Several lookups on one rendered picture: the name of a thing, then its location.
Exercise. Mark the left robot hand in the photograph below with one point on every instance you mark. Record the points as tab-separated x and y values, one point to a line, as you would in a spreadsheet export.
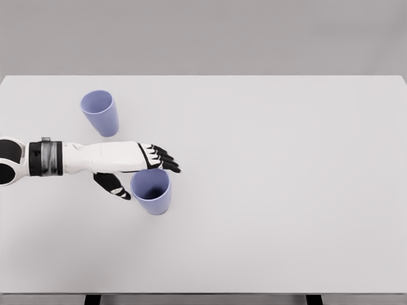
121	157

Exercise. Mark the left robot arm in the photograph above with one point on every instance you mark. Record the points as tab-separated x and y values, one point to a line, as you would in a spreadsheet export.
47	159

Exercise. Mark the lavender plastic cup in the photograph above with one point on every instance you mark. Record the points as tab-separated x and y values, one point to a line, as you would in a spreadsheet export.
103	111
152	193

